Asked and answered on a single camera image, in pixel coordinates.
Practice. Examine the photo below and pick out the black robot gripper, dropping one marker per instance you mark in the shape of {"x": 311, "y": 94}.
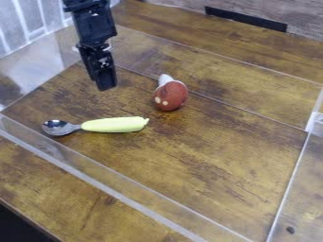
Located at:
{"x": 95, "y": 26}

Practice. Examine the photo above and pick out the green handled metal spoon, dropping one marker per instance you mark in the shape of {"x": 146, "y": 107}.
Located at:
{"x": 116, "y": 124}

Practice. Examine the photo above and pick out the red toy mushroom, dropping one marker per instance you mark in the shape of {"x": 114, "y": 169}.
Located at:
{"x": 171, "y": 94}

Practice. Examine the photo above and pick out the black strip on table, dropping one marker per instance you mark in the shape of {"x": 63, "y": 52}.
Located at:
{"x": 247, "y": 19}

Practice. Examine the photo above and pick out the clear acrylic front barrier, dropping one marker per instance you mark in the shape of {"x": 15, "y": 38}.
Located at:
{"x": 171, "y": 213}

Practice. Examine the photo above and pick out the clear acrylic barrier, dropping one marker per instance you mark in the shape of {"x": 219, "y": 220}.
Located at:
{"x": 298, "y": 222}
{"x": 171, "y": 213}

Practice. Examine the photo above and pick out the clear acrylic right barrier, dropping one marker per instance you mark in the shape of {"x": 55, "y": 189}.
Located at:
{"x": 298, "y": 222}

